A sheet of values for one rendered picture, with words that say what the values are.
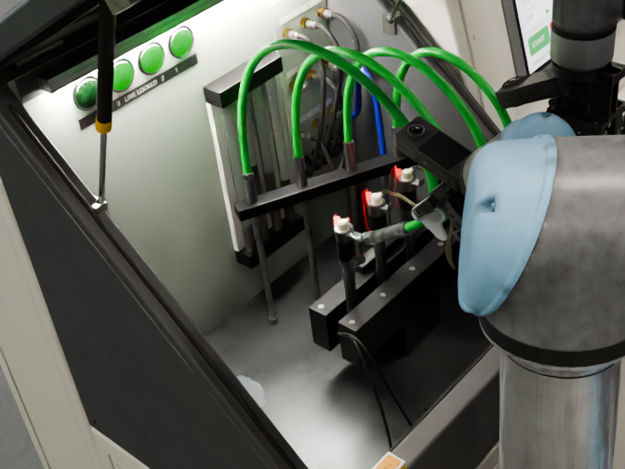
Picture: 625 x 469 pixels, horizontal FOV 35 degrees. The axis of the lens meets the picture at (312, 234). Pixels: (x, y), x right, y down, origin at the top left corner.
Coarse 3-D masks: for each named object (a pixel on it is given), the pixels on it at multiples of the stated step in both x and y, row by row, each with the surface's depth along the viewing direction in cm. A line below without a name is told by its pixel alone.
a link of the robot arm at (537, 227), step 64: (512, 192) 60; (576, 192) 60; (512, 256) 60; (576, 256) 60; (512, 320) 64; (576, 320) 62; (512, 384) 70; (576, 384) 67; (512, 448) 73; (576, 448) 70
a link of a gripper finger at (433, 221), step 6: (426, 198) 127; (438, 210) 126; (414, 216) 131; (426, 216) 129; (432, 216) 128; (438, 216) 127; (444, 216) 126; (426, 222) 130; (432, 222) 129; (438, 222) 128; (432, 228) 130; (438, 228) 129; (438, 234) 130; (444, 234) 129; (444, 240) 130
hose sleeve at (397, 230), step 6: (402, 222) 139; (384, 228) 142; (390, 228) 140; (396, 228) 139; (402, 228) 138; (372, 234) 144; (378, 234) 142; (384, 234) 141; (390, 234) 140; (396, 234) 139; (402, 234) 139; (372, 240) 144; (378, 240) 143; (384, 240) 143
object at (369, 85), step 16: (272, 48) 137; (288, 48) 135; (304, 48) 132; (320, 48) 131; (256, 64) 142; (336, 64) 130; (352, 64) 129; (368, 80) 128; (240, 96) 148; (384, 96) 127; (240, 112) 150; (400, 112) 127; (240, 128) 153; (240, 144) 155; (432, 176) 129; (416, 224) 136
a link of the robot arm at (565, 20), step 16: (560, 0) 113; (576, 0) 111; (592, 0) 110; (608, 0) 110; (560, 16) 114; (576, 16) 112; (592, 16) 112; (608, 16) 112; (560, 32) 115; (576, 32) 113; (592, 32) 113; (608, 32) 114
